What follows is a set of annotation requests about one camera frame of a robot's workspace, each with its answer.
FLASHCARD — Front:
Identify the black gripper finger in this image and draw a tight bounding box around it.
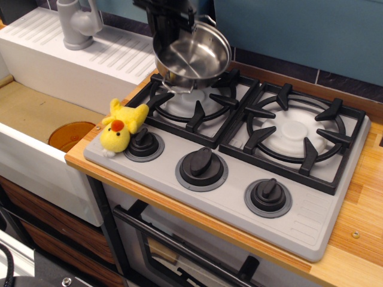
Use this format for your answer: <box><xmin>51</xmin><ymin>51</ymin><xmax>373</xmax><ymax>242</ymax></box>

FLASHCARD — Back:
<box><xmin>155</xmin><ymin>13</ymin><xmax>187</xmax><ymax>57</ymax></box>
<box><xmin>146</xmin><ymin>8</ymin><xmax>157</xmax><ymax>36</ymax></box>

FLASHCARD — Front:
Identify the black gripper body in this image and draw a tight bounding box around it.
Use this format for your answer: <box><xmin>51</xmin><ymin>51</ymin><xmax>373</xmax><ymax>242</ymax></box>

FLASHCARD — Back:
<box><xmin>133</xmin><ymin>0</ymin><xmax>197</xmax><ymax>32</ymax></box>

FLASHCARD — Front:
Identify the stainless steel pan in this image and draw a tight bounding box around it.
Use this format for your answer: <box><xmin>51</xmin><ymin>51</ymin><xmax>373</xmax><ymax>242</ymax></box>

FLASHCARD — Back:
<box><xmin>153</xmin><ymin>20</ymin><xmax>232</xmax><ymax>93</ymax></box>

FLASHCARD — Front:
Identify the black left stove knob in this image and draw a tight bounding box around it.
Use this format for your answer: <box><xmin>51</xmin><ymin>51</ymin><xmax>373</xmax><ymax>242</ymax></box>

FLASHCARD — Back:
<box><xmin>123</xmin><ymin>128</ymin><xmax>165</xmax><ymax>163</ymax></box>

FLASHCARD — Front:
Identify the black stove knob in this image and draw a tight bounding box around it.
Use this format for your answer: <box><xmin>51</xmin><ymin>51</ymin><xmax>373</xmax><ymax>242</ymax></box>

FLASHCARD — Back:
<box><xmin>175</xmin><ymin>146</ymin><xmax>229</xmax><ymax>193</ymax></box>
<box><xmin>244</xmin><ymin>178</ymin><xmax>293</xmax><ymax>219</ymax></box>
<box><xmin>123</xmin><ymin>128</ymin><xmax>165</xmax><ymax>163</ymax></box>

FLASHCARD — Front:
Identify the black middle stove knob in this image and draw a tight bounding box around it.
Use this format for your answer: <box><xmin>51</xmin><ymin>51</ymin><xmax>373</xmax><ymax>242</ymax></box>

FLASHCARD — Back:
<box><xmin>175</xmin><ymin>146</ymin><xmax>229</xmax><ymax>193</ymax></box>

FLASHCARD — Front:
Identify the grey toy stove top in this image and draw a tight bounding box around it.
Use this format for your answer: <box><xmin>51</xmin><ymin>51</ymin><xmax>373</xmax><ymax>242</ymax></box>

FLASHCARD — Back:
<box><xmin>83</xmin><ymin>56</ymin><xmax>372</xmax><ymax>263</ymax></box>

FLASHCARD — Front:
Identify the black right stove knob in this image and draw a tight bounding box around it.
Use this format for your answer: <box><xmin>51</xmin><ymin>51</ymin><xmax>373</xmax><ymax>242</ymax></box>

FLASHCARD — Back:
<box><xmin>244</xmin><ymin>178</ymin><xmax>293</xmax><ymax>219</ymax></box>

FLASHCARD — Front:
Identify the grey toy faucet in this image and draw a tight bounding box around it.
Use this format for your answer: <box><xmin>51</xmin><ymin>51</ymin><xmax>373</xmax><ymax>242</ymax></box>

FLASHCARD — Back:
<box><xmin>56</xmin><ymin>0</ymin><xmax>103</xmax><ymax>50</ymax></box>

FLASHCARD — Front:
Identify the black left burner grate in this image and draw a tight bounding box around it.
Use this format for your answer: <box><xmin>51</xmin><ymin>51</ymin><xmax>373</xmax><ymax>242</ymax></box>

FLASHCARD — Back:
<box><xmin>127</xmin><ymin>68</ymin><xmax>260</xmax><ymax>148</ymax></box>

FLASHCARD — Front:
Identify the black burner grate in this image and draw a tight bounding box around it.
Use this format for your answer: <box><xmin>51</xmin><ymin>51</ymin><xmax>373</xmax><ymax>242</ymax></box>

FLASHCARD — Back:
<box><xmin>219</xmin><ymin>83</ymin><xmax>370</xmax><ymax>196</ymax></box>
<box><xmin>127</xmin><ymin>68</ymin><xmax>260</xmax><ymax>148</ymax></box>

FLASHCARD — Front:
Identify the yellow stuffed duck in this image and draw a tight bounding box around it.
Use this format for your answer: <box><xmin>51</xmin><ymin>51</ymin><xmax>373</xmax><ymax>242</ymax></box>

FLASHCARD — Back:
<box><xmin>99</xmin><ymin>99</ymin><xmax>150</xmax><ymax>158</ymax></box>

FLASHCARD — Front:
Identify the white toy sink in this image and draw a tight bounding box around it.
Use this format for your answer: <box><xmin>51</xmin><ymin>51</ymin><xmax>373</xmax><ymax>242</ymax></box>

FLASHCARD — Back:
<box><xmin>1</xmin><ymin>8</ymin><xmax>155</xmax><ymax>227</ymax></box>

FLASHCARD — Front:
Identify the black right burner grate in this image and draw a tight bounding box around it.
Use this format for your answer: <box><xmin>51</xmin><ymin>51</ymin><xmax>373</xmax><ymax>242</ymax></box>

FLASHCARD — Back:
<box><xmin>219</xmin><ymin>83</ymin><xmax>370</xmax><ymax>196</ymax></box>

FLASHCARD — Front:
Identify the wooden drawer cabinet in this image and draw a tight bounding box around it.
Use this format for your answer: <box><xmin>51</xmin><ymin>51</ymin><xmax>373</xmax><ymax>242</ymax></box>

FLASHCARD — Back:
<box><xmin>1</xmin><ymin>178</ymin><xmax>127</xmax><ymax>286</ymax></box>

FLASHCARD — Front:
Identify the oven door with black handle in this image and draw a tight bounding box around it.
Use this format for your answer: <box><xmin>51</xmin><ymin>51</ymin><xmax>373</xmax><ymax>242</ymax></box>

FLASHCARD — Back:
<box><xmin>113</xmin><ymin>200</ymin><xmax>259</xmax><ymax>286</ymax></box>

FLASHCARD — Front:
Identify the black braided cable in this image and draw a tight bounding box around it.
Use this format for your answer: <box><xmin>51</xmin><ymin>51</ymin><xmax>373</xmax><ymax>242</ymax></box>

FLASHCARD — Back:
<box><xmin>0</xmin><ymin>242</ymin><xmax>16</xmax><ymax>287</ymax></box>

